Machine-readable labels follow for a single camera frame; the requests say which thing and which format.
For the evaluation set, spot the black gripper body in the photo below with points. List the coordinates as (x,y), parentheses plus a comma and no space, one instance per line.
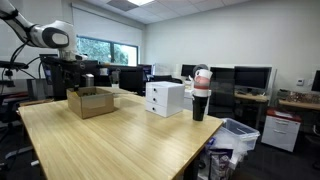
(73,70)

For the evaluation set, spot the brown cardboard box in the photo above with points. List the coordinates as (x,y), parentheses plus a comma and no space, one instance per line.
(90,106)

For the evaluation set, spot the black Dell monitor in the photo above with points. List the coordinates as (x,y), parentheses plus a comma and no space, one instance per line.
(58,83)

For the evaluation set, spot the monitor with blue screen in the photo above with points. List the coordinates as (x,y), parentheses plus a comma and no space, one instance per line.
(46,71)

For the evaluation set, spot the white grey jar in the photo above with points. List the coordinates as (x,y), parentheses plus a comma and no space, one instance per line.
(115,78)

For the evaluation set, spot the wooden side desk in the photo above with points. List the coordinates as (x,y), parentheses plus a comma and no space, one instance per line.
(33,102)

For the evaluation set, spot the black computer monitor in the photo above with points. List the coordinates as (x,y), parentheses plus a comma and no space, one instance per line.
(252,77)
(146,70)
(187,70)
(131,80)
(316,81)

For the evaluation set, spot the white roller blind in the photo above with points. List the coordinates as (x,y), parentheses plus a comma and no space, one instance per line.
(110,26)

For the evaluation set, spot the white drawer unit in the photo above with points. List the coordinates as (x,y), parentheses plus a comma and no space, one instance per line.
(165,100)

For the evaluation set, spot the ceiling light panel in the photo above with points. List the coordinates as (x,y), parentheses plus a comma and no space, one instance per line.
(140,1)

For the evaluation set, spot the dark grey round disc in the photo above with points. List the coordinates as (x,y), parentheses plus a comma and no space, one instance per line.
(197,67)

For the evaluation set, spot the red white cup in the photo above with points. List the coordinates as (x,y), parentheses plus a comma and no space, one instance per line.
(201,87)

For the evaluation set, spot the black tumbler cup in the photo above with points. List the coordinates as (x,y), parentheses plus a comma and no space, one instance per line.
(200,108)

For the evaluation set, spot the white mug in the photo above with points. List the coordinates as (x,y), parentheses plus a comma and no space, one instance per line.
(204,74)

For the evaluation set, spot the clear plastic bag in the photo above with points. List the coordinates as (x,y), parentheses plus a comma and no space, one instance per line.
(226,140)

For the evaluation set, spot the dark printed snack bag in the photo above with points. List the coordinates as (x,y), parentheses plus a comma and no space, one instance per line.
(220,165)

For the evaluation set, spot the wooden office desk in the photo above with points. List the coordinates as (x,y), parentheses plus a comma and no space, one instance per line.
(250,97)
(300,105)

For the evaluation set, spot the clear plastic storage bin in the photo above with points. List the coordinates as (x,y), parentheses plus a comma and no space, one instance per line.
(245,136)

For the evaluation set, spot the white cabinet red top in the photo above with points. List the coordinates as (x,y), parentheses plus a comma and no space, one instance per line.
(280,131)

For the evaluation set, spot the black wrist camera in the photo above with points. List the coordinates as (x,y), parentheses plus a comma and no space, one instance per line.
(50,60)

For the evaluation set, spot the window with dark frame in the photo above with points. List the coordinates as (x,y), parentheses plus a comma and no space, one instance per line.
(96,50)

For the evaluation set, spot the black tripod mount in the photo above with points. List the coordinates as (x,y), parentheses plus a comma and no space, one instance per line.
(13,64)

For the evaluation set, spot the white wall thermostat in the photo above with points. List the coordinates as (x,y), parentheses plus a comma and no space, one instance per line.
(300,82)

